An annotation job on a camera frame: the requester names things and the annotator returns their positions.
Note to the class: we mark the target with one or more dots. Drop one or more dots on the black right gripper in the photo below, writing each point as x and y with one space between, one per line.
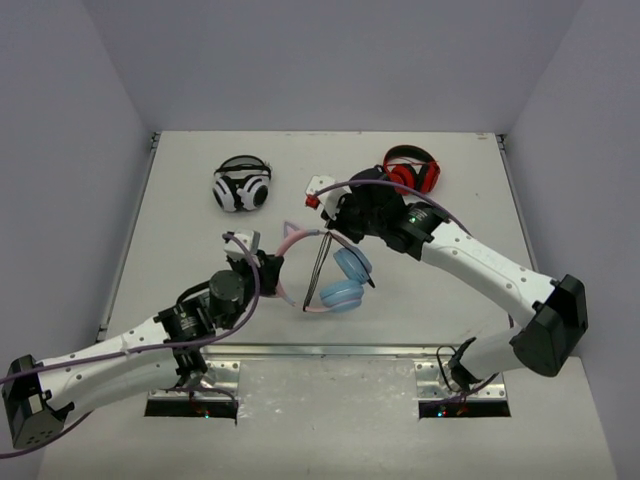
339 222

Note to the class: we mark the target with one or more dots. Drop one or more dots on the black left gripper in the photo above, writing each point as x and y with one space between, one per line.
270 273

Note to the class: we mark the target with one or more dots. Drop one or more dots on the pink blue cat-ear headphones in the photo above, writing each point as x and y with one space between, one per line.
341 296

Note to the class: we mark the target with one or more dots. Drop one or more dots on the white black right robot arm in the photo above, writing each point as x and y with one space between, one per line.
549 315

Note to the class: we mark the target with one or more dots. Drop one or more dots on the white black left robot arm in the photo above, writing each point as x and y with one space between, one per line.
43 399

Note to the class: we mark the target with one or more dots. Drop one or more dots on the red black headphones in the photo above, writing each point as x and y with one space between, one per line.
412 167

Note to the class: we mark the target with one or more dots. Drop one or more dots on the white black headphones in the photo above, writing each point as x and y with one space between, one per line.
241 183

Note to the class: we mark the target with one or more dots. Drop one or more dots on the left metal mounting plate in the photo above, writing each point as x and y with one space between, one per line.
220 382

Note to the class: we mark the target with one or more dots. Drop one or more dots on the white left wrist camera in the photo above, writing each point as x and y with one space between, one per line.
241 243

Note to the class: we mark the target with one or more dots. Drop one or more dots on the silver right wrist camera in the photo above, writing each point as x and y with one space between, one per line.
322 191

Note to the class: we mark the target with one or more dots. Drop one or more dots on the front aluminium rail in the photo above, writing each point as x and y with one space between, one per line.
282 350

